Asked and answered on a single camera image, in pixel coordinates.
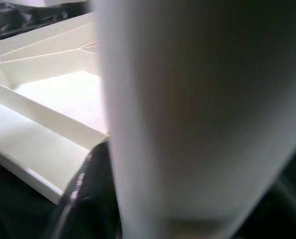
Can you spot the black tablecloth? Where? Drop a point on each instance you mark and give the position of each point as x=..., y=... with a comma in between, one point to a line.
x=18, y=214

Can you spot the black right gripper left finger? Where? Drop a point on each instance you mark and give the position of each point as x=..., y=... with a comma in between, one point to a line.
x=93, y=199

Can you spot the white plastic table top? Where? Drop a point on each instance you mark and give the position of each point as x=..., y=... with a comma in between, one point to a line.
x=38, y=139

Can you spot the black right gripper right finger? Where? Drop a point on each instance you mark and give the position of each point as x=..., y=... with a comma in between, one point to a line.
x=289, y=206

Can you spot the white plastic table leg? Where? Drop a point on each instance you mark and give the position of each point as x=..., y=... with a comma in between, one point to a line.
x=200, y=99

